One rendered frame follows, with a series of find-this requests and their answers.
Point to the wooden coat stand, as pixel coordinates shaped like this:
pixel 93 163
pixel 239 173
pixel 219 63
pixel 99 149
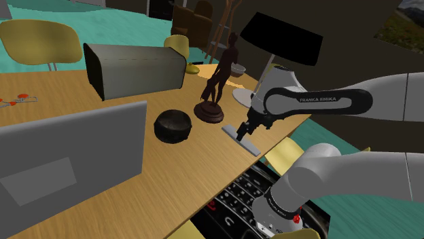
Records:
pixel 222 26

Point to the black shade table lamp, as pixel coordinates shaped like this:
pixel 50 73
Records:
pixel 281 38

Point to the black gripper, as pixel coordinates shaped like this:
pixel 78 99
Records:
pixel 260 119

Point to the dark brown human figurine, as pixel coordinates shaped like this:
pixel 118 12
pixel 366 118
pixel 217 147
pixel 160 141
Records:
pixel 220 79

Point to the wooden table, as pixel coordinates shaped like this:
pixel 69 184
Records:
pixel 185 172

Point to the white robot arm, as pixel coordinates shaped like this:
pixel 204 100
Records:
pixel 381 96

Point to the flat grey bar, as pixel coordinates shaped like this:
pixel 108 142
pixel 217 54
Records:
pixel 252 148

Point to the grey rounded metal box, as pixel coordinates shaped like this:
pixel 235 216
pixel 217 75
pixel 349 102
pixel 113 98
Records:
pixel 142 71

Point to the grey laptop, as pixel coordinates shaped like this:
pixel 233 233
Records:
pixel 73 155

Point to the landscape wall picture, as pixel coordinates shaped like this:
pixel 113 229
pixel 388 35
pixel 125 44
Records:
pixel 405 28

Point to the black round bowl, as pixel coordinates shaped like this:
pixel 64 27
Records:
pixel 172 127

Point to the brown armchair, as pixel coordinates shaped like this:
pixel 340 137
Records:
pixel 193 23

